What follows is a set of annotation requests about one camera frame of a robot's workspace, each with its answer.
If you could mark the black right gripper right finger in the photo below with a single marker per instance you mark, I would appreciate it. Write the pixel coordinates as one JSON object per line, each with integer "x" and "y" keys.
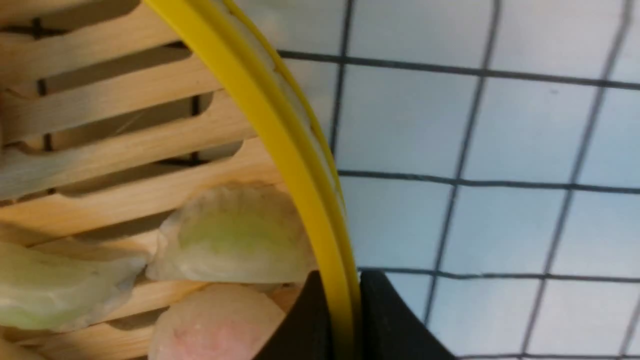
{"x": 391, "y": 331}

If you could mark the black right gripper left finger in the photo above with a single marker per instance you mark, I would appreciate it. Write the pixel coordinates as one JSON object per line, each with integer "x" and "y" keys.
{"x": 305, "y": 333}

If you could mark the pink dumpling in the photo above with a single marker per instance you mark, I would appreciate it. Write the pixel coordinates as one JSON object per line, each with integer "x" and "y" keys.
{"x": 220, "y": 322}

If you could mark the white grid tablecloth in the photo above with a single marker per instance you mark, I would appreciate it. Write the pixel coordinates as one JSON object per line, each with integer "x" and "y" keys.
{"x": 488, "y": 152}

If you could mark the pale green dumpling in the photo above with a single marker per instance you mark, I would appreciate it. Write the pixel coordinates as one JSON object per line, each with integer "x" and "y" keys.
{"x": 44, "y": 291}

